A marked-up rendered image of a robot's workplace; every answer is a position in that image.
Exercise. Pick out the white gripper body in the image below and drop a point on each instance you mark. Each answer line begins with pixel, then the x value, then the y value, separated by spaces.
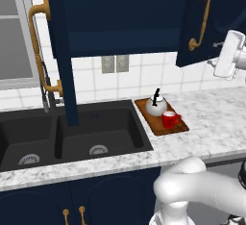
pixel 229 54

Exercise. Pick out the grey wall outlet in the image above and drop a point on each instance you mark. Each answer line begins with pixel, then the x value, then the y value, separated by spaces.
pixel 122 63
pixel 108 64

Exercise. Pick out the navy base cupboard door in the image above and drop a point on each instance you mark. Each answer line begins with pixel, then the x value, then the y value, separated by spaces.
pixel 35 206
pixel 118 196

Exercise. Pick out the grey framed window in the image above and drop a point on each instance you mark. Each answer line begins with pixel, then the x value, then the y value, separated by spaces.
pixel 14 36

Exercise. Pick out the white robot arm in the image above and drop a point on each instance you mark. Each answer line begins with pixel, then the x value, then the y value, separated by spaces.
pixel 192 187

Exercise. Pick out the black double sink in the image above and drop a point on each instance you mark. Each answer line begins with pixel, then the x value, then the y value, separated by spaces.
pixel 102 129

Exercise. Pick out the dark grey tap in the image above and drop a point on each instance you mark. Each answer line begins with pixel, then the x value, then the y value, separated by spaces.
pixel 45 91

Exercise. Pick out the red mug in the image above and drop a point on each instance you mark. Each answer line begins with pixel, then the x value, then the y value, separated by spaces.
pixel 169 120

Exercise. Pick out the navy wall cabinet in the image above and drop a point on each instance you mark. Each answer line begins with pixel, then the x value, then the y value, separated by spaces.
pixel 128 14

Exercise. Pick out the brown wooden tray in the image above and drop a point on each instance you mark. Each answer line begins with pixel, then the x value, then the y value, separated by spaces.
pixel 160 130

